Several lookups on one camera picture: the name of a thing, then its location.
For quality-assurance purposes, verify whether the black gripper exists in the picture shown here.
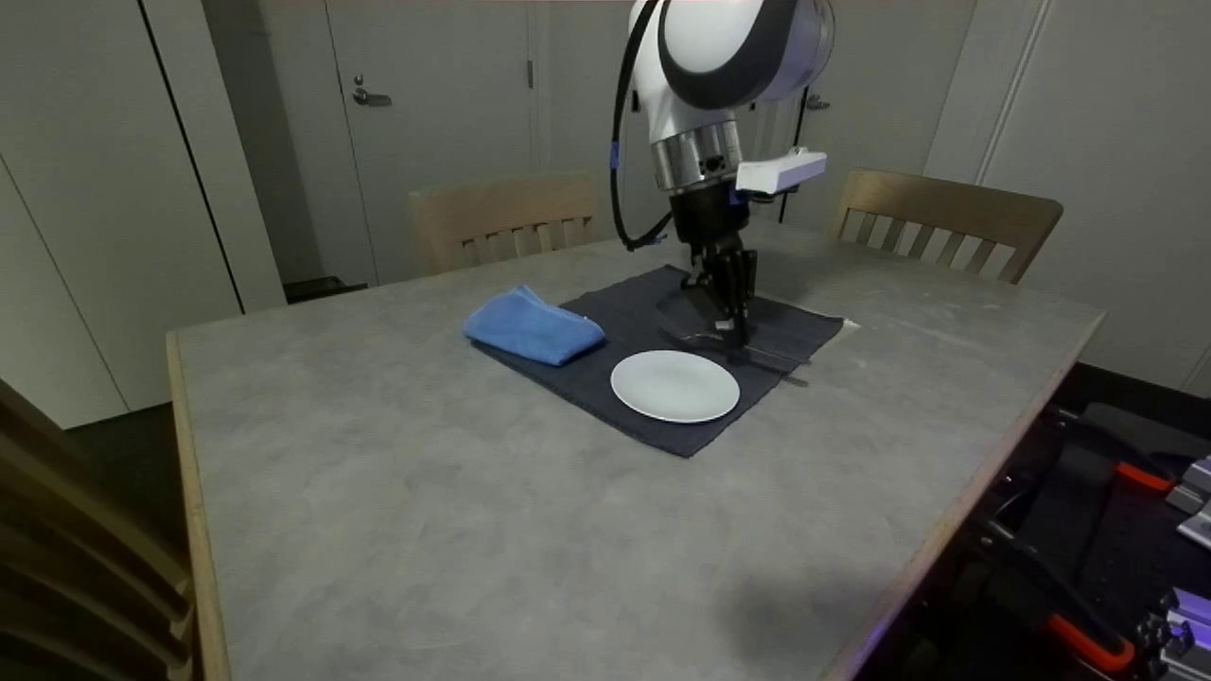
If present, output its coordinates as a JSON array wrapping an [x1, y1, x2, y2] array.
[[678, 180, 762, 349]]

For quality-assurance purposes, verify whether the silver metal fork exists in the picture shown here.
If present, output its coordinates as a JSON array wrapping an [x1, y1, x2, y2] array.
[[707, 318, 813, 384]]

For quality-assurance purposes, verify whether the white round plate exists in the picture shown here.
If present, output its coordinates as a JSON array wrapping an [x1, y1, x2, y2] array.
[[607, 349, 747, 426]]

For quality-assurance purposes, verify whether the dark grey cloth placemat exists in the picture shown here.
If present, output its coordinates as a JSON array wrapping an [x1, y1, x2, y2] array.
[[465, 260, 847, 460]]

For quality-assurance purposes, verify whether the blue folded cloth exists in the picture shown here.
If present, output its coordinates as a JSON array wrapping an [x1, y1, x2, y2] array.
[[457, 282, 611, 372]]

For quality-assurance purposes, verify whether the light wooden slat-back chair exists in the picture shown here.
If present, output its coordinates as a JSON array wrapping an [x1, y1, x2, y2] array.
[[828, 167, 1066, 287], [404, 171, 607, 278], [0, 374, 204, 681]]

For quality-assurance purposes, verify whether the white door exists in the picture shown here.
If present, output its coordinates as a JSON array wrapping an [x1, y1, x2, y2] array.
[[321, 0, 549, 287], [788, 0, 982, 234]]

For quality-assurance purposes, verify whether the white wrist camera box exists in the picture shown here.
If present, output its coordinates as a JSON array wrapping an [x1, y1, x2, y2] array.
[[733, 149, 832, 202]]

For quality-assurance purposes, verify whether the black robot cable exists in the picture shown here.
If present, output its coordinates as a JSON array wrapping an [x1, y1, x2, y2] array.
[[611, 0, 678, 249]]

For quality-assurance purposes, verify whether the silver lever door handle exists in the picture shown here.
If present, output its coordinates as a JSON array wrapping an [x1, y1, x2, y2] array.
[[349, 75, 398, 115]]

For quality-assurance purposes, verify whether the black clamp orange handle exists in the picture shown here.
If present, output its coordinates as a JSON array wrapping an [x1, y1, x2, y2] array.
[[1056, 435, 1184, 504], [982, 510, 1145, 681]]

